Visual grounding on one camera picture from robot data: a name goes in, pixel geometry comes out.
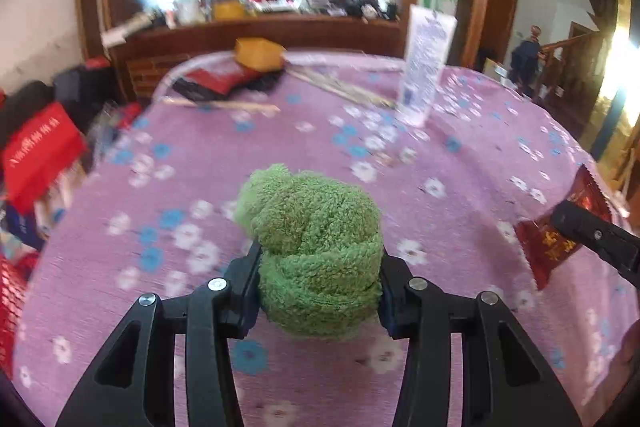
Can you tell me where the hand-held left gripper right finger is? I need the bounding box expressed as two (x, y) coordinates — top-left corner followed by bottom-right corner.
(379, 253), (583, 427)

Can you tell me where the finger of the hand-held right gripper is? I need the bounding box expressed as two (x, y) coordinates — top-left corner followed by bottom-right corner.
(549, 200), (640, 289)

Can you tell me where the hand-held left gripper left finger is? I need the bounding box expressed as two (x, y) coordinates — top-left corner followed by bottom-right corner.
(55, 239), (264, 427)

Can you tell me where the red candy wrapper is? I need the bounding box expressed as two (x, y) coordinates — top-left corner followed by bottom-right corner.
(514, 164), (614, 291)

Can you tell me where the green towel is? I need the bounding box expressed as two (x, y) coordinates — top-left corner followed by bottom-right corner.
(235, 164), (384, 341)

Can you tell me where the purple floral tablecloth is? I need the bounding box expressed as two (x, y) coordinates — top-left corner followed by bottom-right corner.
(12, 51), (632, 427)

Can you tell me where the wooden stair railing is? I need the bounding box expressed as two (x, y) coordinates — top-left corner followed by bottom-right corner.
(536, 31), (607, 108)

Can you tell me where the dark jacket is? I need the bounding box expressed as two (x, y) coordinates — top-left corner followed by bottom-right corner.
(510, 26), (544, 84)

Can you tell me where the wooden chopsticks pair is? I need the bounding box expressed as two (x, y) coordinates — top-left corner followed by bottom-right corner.
(161, 96), (282, 114)

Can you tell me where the red and black packet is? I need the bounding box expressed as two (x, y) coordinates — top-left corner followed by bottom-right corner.
(171, 65), (282, 101)

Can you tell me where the wrapped chopsticks bundle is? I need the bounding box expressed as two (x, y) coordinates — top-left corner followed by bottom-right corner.
(286, 66), (397, 109)

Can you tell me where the brown wooden door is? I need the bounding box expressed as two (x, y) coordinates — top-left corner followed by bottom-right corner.
(481, 0), (522, 68)

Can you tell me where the red plastic basket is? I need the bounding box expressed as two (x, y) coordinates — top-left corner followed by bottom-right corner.
(0, 251), (30, 380)

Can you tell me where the white lotion tube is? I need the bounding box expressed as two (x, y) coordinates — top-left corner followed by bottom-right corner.
(396, 4), (459, 128)

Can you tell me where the yellow tape roll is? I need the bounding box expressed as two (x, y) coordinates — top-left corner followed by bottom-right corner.
(234, 37), (287, 72)

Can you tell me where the red gift bag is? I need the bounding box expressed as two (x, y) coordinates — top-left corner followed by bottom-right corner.
(2, 101), (89, 216)

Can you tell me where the wooden sideboard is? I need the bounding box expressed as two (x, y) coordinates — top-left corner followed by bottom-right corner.
(106, 16), (407, 104)

